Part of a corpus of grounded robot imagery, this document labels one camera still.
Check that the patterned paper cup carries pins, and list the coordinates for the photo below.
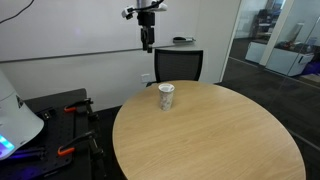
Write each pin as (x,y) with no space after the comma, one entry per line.
(166,100)

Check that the small black bracket on plate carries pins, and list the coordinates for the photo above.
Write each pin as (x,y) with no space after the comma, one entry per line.
(47,114)

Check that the black mesh office chair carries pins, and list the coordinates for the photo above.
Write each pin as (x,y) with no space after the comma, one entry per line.
(178,65)

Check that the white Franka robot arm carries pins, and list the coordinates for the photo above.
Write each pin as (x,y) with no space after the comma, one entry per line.
(16,126)

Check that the black whiteboard eraser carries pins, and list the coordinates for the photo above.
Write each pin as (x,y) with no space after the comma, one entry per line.
(179,38)

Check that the dark background office desk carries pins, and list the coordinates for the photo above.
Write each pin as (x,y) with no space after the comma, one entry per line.
(263,23)

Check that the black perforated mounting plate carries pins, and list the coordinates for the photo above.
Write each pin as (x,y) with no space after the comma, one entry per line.
(53,133)

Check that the white wall outlet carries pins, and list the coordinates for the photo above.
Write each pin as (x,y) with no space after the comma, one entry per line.
(145,78)

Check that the large white office cabinet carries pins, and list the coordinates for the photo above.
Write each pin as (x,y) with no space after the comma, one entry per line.
(283,61)

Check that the white partition pillar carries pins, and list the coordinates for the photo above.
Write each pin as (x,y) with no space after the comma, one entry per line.
(276,30)

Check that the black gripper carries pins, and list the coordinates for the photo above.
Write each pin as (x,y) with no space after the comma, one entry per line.
(146,20)

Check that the white wall whiteboard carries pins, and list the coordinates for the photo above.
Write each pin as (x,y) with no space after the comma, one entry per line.
(83,30)

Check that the small white office cabinet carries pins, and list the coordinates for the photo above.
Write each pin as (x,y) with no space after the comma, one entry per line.
(255,51)

